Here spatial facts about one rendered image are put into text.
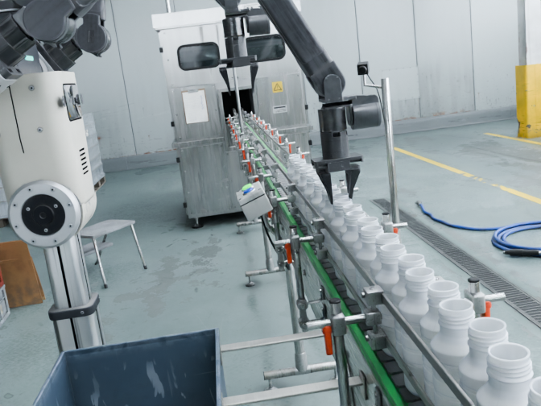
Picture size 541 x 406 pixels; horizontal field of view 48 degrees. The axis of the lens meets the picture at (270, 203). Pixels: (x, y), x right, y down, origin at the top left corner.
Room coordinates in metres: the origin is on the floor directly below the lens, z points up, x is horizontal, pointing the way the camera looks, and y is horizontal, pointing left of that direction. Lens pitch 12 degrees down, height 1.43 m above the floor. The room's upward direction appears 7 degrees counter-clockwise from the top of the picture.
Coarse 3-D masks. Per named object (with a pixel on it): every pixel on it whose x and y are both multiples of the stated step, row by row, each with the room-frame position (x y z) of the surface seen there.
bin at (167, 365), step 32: (64, 352) 1.11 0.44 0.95; (96, 352) 1.12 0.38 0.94; (128, 352) 1.12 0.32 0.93; (160, 352) 1.13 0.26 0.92; (192, 352) 1.13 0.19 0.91; (64, 384) 1.08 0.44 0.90; (96, 384) 1.12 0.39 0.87; (128, 384) 1.12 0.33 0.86; (160, 384) 1.13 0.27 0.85; (192, 384) 1.13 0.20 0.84; (224, 384) 1.09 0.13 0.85; (320, 384) 0.90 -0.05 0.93; (352, 384) 0.89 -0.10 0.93
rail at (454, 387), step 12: (252, 120) 4.55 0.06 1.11; (264, 132) 3.52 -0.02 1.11; (276, 144) 2.87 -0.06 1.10; (276, 156) 2.94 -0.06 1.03; (288, 180) 1.85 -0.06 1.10; (300, 192) 1.60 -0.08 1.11; (300, 216) 1.64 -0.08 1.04; (336, 240) 1.12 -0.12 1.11; (348, 252) 1.01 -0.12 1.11; (336, 264) 1.16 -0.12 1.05; (360, 264) 0.94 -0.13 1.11; (360, 300) 0.95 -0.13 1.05; (384, 300) 0.79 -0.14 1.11; (396, 312) 0.73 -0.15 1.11; (408, 324) 0.69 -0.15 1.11; (420, 348) 0.64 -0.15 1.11; (396, 360) 0.75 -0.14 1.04; (432, 360) 0.60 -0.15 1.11; (408, 372) 0.70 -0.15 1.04; (444, 372) 0.57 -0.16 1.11; (456, 384) 0.54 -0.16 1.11; (420, 396) 0.66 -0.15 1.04; (456, 396) 0.54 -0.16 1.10; (468, 396) 0.52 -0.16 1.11
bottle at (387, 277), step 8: (384, 248) 0.86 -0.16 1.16; (392, 248) 0.87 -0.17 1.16; (400, 248) 0.86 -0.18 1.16; (384, 256) 0.84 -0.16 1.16; (392, 256) 0.83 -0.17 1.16; (384, 264) 0.84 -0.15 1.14; (392, 264) 0.83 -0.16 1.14; (384, 272) 0.84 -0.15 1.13; (392, 272) 0.83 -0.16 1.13; (376, 280) 0.84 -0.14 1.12; (384, 280) 0.83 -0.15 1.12; (392, 280) 0.82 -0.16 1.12; (384, 288) 0.83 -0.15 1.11; (384, 304) 0.83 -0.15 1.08; (384, 312) 0.83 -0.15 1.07; (384, 320) 0.83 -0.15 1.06; (392, 320) 0.82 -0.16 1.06; (384, 328) 0.84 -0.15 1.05; (392, 328) 0.82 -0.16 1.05; (392, 336) 0.82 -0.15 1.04; (392, 344) 0.82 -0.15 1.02
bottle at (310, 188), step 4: (308, 176) 1.54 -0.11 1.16; (312, 176) 1.54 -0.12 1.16; (308, 180) 1.55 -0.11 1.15; (308, 184) 1.54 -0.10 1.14; (312, 184) 1.54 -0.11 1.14; (308, 188) 1.54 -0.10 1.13; (312, 188) 1.54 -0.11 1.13; (304, 192) 1.55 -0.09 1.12; (308, 192) 1.54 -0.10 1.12; (312, 192) 1.53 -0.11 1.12; (304, 196) 1.55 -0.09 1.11; (308, 196) 1.53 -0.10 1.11; (308, 200) 1.53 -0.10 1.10; (308, 208) 1.54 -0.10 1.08; (308, 212) 1.54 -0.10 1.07; (308, 216) 1.54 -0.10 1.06; (308, 220) 1.54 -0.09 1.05; (312, 228) 1.53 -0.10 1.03; (308, 232) 1.55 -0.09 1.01
